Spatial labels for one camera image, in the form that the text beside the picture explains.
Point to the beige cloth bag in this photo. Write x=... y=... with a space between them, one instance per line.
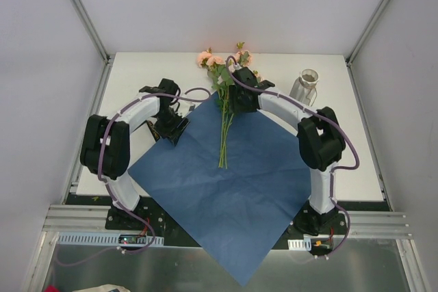
x=105 y=288

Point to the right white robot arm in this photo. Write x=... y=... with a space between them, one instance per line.
x=320 y=143

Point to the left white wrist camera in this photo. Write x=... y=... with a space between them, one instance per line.
x=187 y=107

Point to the black ribbon gold lettering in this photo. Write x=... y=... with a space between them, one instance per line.
x=154 y=133

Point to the aluminium frame post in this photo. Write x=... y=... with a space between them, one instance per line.
x=368 y=29
x=89 y=27

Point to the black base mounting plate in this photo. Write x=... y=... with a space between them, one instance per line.
x=162 y=223

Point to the left aluminium frame post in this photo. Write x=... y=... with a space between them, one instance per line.
x=89 y=27

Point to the left white cable duct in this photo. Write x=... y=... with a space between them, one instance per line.
x=109 y=239

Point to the white ribbed ceramic vase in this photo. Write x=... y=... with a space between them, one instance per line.
x=304 y=87

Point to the front aluminium frame rail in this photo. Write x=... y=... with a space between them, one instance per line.
x=364 y=224

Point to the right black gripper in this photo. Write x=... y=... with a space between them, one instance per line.
x=242 y=101

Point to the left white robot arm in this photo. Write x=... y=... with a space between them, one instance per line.
x=106 y=146

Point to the right white cable duct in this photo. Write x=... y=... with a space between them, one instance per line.
x=303 y=244

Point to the pink artificial flower bouquet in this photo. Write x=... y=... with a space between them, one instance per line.
x=219 y=71

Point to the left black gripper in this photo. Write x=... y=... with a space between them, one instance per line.
x=174 y=128

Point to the blue wrapping paper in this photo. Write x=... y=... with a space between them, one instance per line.
x=237 y=213

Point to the red cloth item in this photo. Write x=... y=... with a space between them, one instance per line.
x=51 y=288

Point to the right aluminium frame post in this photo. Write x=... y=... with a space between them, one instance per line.
x=368 y=29

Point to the white cable duct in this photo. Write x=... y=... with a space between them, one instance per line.
x=109 y=239
x=303 y=244

